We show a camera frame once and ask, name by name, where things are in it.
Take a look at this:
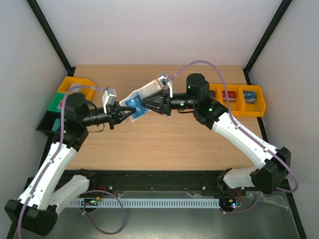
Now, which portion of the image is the green bin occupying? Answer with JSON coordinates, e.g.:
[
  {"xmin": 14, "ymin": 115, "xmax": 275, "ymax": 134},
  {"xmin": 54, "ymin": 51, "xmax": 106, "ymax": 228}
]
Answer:
[{"xmin": 47, "ymin": 92, "xmax": 65, "ymax": 113}]

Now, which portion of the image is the white card holder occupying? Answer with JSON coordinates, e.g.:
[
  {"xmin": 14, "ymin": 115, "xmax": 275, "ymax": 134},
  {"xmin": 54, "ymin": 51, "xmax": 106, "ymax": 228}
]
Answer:
[{"xmin": 120, "ymin": 79, "xmax": 161, "ymax": 122}]

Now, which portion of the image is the white slotted cable duct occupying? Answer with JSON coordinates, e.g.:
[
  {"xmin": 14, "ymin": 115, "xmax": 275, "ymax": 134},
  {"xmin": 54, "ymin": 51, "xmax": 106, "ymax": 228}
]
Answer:
[{"xmin": 67, "ymin": 198, "xmax": 220, "ymax": 209}]

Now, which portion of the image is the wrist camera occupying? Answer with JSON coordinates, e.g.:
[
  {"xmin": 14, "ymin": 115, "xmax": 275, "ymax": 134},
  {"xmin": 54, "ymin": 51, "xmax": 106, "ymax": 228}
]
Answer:
[
  {"xmin": 102, "ymin": 88, "xmax": 117, "ymax": 113},
  {"xmin": 157, "ymin": 73, "xmax": 173, "ymax": 98}
]

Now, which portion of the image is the right black frame post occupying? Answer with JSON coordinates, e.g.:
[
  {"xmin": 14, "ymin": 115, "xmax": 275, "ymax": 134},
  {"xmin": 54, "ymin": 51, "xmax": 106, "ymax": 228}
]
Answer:
[{"xmin": 243, "ymin": 0, "xmax": 293, "ymax": 76}]

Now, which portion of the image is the blue card stack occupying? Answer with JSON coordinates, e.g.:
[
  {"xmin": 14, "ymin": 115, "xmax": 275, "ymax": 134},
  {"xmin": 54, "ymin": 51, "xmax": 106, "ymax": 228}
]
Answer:
[{"xmin": 243, "ymin": 91, "xmax": 257, "ymax": 104}]

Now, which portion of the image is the yellow bin with red cards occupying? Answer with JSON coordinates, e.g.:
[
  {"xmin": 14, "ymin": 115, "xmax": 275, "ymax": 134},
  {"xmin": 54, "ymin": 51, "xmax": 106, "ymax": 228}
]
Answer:
[{"xmin": 216, "ymin": 84, "xmax": 245, "ymax": 116}]

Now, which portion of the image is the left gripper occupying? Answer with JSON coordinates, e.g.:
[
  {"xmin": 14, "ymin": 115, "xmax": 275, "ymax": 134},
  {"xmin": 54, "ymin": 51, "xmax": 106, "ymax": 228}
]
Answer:
[{"xmin": 81, "ymin": 102, "xmax": 136, "ymax": 130}]

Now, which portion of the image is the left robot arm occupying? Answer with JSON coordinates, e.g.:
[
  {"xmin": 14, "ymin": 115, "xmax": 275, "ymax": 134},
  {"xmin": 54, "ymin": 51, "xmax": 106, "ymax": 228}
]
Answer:
[{"xmin": 4, "ymin": 93, "xmax": 136, "ymax": 236}]

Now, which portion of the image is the black frame post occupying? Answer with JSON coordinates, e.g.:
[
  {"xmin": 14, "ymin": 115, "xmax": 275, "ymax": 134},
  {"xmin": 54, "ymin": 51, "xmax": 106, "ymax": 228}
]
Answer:
[
  {"xmin": 243, "ymin": 0, "xmax": 293, "ymax": 76},
  {"xmin": 26, "ymin": 0, "xmax": 76, "ymax": 77}
]

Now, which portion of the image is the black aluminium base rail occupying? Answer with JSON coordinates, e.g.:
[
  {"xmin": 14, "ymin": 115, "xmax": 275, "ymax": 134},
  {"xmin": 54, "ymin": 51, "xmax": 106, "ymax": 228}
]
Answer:
[{"xmin": 59, "ymin": 170, "xmax": 290, "ymax": 197}]

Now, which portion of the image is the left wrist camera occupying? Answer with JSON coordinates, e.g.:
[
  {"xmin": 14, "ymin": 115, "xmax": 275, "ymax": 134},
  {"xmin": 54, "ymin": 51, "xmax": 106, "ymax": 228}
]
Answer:
[{"xmin": 102, "ymin": 88, "xmax": 117, "ymax": 113}]

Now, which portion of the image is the yellow bin far left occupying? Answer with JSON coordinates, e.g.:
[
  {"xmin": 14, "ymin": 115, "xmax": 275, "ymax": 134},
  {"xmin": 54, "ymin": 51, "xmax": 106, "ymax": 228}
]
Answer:
[{"xmin": 57, "ymin": 76, "xmax": 96, "ymax": 100}]

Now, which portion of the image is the red card stack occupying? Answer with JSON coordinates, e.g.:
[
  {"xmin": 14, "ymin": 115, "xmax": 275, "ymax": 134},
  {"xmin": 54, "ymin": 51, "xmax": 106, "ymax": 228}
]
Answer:
[{"xmin": 221, "ymin": 91, "xmax": 236, "ymax": 102}]

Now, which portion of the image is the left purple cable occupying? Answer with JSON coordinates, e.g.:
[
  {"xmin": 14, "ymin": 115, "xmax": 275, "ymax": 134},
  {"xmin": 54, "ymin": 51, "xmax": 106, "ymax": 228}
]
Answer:
[{"xmin": 16, "ymin": 85, "xmax": 126, "ymax": 239}]

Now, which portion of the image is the left black frame post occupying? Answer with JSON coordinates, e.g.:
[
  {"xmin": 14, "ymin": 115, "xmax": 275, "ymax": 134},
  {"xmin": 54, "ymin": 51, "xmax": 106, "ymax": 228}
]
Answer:
[{"xmin": 26, "ymin": 0, "xmax": 76, "ymax": 77}]

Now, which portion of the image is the yellow bin with black cards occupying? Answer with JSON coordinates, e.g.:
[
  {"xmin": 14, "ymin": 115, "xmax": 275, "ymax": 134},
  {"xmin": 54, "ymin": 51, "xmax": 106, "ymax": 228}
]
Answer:
[{"xmin": 209, "ymin": 83, "xmax": 223, "ymax": 103}]

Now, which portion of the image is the teal holder in black bin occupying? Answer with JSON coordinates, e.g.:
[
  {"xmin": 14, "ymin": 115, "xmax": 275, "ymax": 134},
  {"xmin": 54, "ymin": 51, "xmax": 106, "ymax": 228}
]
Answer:
[{"xmin": 52, "ymin": 119, "xmax": 61, "ymax": 132}]

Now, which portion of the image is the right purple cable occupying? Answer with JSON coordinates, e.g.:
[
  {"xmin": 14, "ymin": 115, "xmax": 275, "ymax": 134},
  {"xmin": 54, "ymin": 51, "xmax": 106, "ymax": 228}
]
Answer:
[{"xmin": 168, "ymin": 60, "xmax": 300, "ymax": 215}]

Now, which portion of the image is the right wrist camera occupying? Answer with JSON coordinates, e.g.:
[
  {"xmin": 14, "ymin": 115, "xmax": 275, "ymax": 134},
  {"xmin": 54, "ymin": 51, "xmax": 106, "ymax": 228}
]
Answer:
[{"xmin": 157, "ymin": 73, "xmax": 173, "ymax": 98}]

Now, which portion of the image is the yellow bin with blue cards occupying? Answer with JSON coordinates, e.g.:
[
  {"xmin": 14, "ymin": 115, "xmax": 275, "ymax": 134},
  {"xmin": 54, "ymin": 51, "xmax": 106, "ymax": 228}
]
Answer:
[{"xmin": 240, "ymin": 85, "xmax": 266, "ymax": 118}]

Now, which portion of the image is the purple cable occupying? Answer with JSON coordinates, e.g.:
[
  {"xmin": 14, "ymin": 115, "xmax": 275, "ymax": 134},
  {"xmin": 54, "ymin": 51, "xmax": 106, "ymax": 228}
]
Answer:
[
  {"xmin": 16, "ymin": 85, "xmax": 126, "ymax": 239},
  {"xmin": 168, "ymin": 60, "xmax": 300, "ymax": 215}
]

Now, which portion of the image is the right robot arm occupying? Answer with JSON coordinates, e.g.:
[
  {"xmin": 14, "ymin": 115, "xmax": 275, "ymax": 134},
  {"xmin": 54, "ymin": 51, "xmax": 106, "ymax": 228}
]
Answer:
[{"xmin": 142, "ymin": 73, "xmax": 291, "ymax": 195}]

